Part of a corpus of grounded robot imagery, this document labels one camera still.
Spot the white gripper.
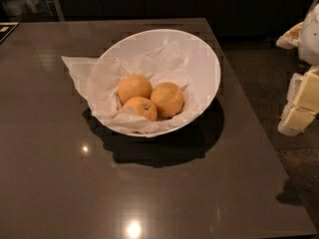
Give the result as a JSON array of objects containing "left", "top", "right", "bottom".
[{"left": 276, "top": 4, "right": 319, "bottom": 136}]

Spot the orange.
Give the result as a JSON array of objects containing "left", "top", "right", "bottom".
[
  {"left": 151, "top": 82, "right": 184, "bottom": 119},
  {"left": 117, "top": 75, "right": 153, "bottom": 105},
  {"left": 123, "top": 97, "right": 158, "bottom": 121}
]

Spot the white bowl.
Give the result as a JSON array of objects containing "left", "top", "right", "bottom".
[{"left": 102, "top": 29, "right": 220, "bottom": 137}]

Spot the white crumpled paper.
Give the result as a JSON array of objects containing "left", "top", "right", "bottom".
[{"left": 63, "top": 41, "right": 200, "bottom": 135}]

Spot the clutter behind glass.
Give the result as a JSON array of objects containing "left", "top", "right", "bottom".
[{"left": 0, "top": 0, "right": 57, "bottom": 18}]

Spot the black item with white label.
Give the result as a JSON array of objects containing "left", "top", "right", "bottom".
[{"left": 0, "top": 22, "right": 19, "bottom": 43}]

